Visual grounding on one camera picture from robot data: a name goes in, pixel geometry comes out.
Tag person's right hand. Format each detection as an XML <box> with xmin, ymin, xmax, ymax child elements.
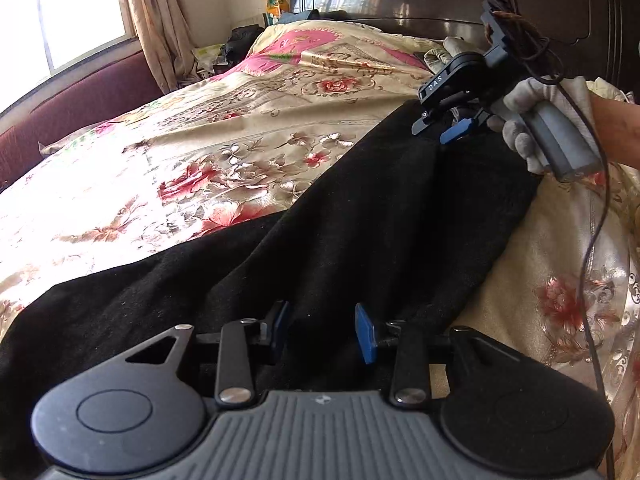
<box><xmin>486</xmin><ymin>76</ymin><xmax>597</xmax><ymax>177</ymax></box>

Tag black pants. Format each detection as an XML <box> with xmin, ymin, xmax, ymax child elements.
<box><xmin>0</xmin><ymin>100</ymin><xmax>543</xmax><ymax>468</ymax></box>

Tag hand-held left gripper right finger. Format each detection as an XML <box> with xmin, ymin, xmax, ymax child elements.
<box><xmin>354</xmin><ymin>302</ymin><xmax>523</xmax><ymax>409</ymax></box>

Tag green and white paper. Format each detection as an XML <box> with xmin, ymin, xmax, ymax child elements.
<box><xmin>192</xmin><ymin>42</ymin><xmax>226</xmax><ymax>77</ymax></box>

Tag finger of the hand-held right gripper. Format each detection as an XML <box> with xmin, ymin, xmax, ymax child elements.
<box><xmin>441</xmin><ymin>110</ymin><xmax>496</xmax><ymax>146</ymax></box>
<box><xmin>411</xmin><ymin>101</ymin><xmax>453</xmax><ymax>137</ymax></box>

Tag black cable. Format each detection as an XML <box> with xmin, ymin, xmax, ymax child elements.
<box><xmin>537</xmin><ymin>72</ymin><xmax>617</xmax><ymax>480</ymax></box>

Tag floral satin bedspread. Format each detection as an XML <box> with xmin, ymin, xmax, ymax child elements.
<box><xmin>0</xmin><ymin>19</ymin><xmax>640</xmax><ymax>480</ymax></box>

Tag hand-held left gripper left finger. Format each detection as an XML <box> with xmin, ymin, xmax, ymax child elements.
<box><xmin>124</xmin><ymin>301</ymin><xmax>292</xmax><ymax>409</ymax></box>

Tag window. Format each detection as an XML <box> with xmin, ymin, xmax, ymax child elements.
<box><xmin>0</xmin><ymin>0</ymin><xmax>138</xmax><ymax>117</ymax></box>

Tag yellow package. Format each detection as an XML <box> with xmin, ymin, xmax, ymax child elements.
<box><xmin>261</xmin><ymin>0</ymin><xmax>291</xmax><ymax>27</ymax></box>

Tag dark clothes pile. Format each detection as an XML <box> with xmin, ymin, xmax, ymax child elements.
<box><xmin>220</xmin><ymin>25</ymin><xmax>266</xmax><ymax>65</ymax></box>

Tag beige patterned curtain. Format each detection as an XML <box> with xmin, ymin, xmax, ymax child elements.
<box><xmin>121</xmin><ymin>0</ymin><xmax>202</xmax><ymax>95</ymax></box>

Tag brown tangled cord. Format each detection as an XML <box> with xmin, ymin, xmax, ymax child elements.
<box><xmin>487</xmin><ymin>0</ymin><xmax>563</xmax><ymax>78</ymax></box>

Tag person's right forearm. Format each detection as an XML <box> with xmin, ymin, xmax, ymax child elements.
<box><xmin>590</xmin><ymin>94</ymin><xmax>640</xmax><ymax>167</ymax></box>

